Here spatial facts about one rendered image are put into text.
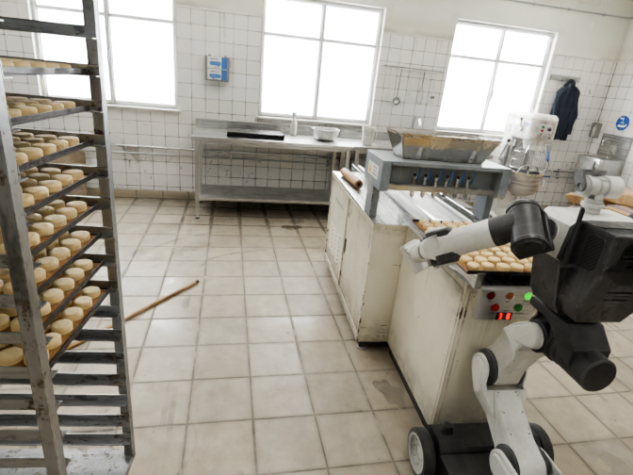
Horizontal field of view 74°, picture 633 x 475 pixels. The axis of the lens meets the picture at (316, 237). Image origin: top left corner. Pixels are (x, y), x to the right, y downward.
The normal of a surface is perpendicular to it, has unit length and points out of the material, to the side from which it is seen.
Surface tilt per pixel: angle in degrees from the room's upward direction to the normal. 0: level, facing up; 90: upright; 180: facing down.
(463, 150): 115
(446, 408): 90
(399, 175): 90
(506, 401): 33
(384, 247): 90
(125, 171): 90
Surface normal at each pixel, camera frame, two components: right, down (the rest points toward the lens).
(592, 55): 0.19, 0.36
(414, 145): 0.08, 0.72
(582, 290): -0.99, -0.04
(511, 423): 0.15, -0.58
